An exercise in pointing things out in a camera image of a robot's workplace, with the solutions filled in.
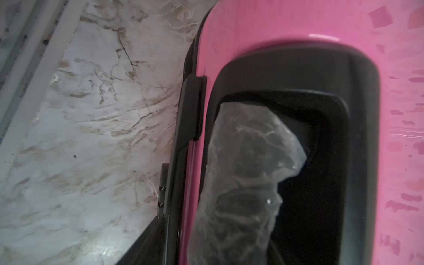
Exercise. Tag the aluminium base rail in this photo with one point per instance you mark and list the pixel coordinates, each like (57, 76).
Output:
(27, 28)

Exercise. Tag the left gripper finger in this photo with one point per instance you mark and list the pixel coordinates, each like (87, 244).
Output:
(148, 248)

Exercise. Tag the pink hard-shell suitcase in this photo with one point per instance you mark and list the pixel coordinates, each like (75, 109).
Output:
(299, 138)

